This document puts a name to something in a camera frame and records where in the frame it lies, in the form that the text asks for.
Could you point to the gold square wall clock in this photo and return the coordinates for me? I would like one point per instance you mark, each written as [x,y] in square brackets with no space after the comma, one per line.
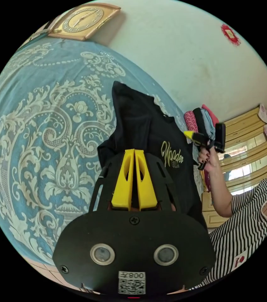
[82,20]

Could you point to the yellow wooden window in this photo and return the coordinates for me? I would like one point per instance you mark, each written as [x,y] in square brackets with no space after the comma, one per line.
[244,151]

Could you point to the bed with blue patterned sheet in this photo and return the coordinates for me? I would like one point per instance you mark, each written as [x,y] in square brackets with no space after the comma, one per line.
[41,118]

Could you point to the black shirt with a print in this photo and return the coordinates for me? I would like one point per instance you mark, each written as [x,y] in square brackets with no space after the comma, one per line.
[145,122]

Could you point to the red round wall ornament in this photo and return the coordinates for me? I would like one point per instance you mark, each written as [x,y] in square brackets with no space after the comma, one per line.
[230,35]

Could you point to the person's body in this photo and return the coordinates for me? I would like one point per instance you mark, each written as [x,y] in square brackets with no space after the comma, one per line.
[246,226]

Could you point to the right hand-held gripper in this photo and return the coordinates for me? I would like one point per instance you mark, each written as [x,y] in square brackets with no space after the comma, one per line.
[204,141]

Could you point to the person's right forearm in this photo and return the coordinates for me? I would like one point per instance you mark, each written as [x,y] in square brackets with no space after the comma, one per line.
[219,188]

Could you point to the pile of clothes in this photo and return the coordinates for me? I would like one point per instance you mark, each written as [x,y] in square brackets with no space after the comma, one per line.
[203,119]

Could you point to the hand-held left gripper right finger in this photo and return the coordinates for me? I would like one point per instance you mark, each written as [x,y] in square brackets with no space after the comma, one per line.
[147,191]

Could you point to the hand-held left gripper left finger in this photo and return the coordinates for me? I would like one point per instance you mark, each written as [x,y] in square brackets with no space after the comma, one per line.
[124,188]

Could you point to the person's right hand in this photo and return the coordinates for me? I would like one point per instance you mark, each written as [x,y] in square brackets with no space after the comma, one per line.
[206,159]

